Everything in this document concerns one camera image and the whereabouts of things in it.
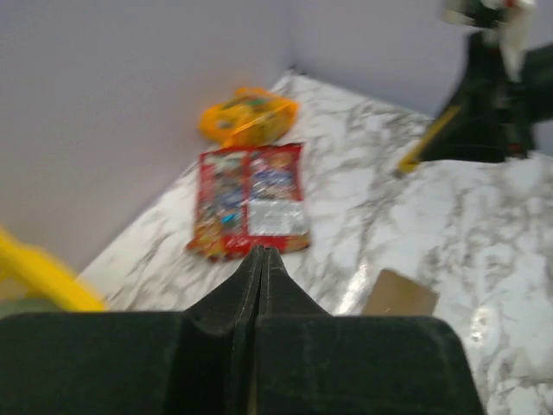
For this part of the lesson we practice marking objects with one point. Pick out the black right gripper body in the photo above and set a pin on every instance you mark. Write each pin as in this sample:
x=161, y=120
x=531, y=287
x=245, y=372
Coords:
x=504, y=112

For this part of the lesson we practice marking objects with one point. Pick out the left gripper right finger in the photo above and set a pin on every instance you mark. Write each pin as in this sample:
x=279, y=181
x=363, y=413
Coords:
x=309, y=362

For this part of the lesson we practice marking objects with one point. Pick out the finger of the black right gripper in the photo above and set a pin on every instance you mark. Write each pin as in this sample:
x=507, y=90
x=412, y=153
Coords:
x=466, y=125

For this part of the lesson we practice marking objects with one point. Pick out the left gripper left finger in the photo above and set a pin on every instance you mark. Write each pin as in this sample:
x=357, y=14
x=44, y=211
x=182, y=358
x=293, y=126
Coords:
x=193, y=361

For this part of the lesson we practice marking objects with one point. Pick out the brown cardboard express box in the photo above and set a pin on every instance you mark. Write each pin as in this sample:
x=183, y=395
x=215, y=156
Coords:
x=393, y=294

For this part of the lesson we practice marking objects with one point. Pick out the red snack bag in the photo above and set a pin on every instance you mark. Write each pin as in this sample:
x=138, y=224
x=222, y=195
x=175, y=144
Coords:
x=248, y=197

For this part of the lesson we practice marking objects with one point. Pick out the yellow plastic shopping basket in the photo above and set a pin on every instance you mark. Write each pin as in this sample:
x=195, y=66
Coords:
x=28, y=272

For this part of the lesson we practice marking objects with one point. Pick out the green round melon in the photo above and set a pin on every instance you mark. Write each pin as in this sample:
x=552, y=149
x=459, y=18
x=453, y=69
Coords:
x=13, y=307

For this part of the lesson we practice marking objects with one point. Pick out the orange yellow snack bag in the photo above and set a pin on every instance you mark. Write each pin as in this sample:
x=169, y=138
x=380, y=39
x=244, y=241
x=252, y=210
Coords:
x=252, y=117

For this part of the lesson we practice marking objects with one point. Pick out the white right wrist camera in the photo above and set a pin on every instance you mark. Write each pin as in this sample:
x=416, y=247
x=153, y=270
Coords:
x=507, y=25

